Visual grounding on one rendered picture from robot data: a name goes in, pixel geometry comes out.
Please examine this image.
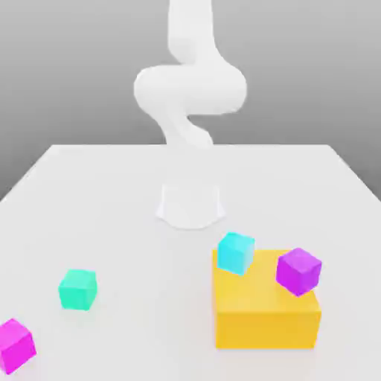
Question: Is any small cyan cube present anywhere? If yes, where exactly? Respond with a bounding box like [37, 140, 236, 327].
[217, 231, 256, 277]

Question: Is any small purple cube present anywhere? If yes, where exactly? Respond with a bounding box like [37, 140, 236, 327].
[275, 247, 323, 298]

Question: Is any small turquoise cube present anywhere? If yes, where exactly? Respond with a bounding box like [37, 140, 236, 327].
[57, 269, 98, 312]

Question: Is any small magenta cube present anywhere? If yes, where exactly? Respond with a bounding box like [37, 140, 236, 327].
[0, 317, 37, 376]

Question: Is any large yellow box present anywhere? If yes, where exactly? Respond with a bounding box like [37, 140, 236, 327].
[211, 249, 322, 350]

